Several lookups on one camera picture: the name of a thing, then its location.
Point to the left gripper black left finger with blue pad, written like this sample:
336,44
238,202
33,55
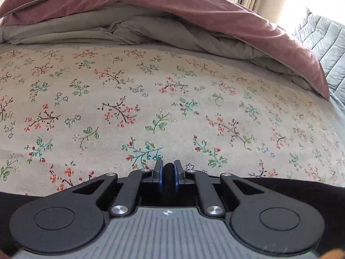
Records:
70,219

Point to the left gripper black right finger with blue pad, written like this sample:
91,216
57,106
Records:
261,219

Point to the black pants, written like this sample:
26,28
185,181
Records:
169,224

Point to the floral bed sheet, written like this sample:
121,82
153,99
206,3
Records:
73,112

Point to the grey quilted mattress cover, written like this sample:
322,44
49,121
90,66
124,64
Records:
326,39

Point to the pink and grey duvet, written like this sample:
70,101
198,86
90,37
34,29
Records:
219,27

